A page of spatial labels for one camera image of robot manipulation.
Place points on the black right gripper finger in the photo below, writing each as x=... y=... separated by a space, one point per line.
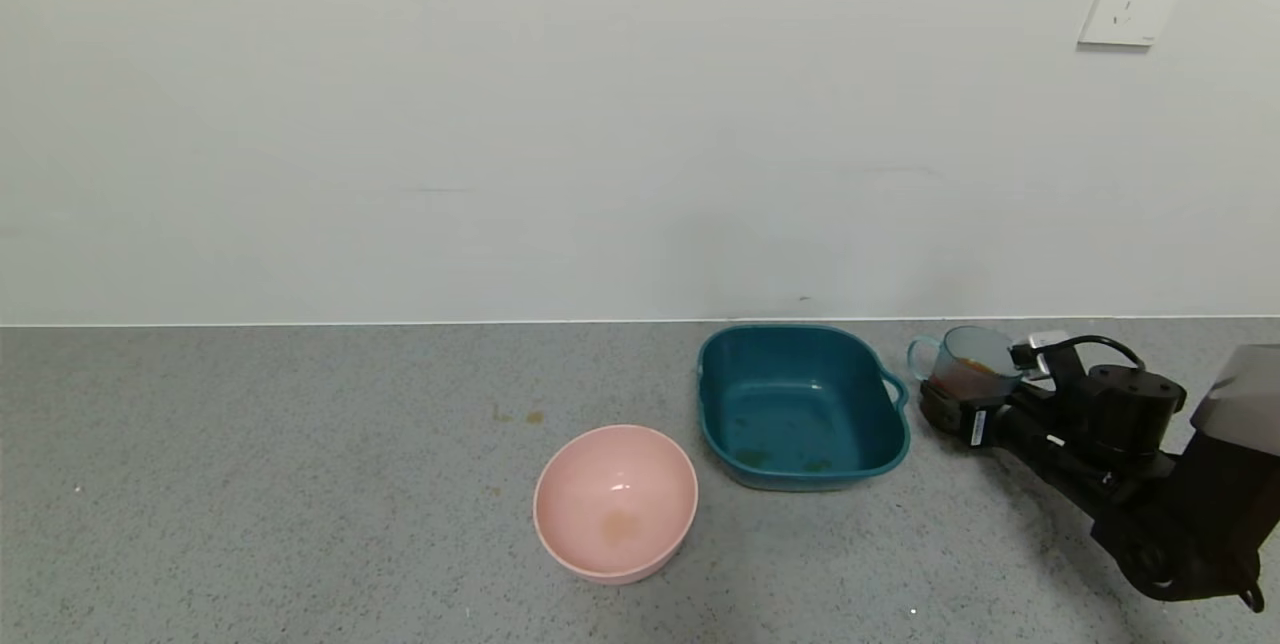
x=945 y=409

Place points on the teal plastic basin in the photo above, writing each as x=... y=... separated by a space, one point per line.
x=800 y=404

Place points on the pink plastic bowl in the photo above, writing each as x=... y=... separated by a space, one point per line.
x=615 y=504

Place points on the brown liquid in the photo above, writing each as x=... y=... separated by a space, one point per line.
x=965 y=384

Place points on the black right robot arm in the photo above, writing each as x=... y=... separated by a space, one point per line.
x=1200 y=524

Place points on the translucent blue ribbed cup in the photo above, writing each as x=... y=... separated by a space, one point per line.
x=965 y=349

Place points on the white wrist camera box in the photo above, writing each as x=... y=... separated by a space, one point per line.
x=1048 y=344

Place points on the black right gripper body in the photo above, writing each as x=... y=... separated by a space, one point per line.
x=972 y=423

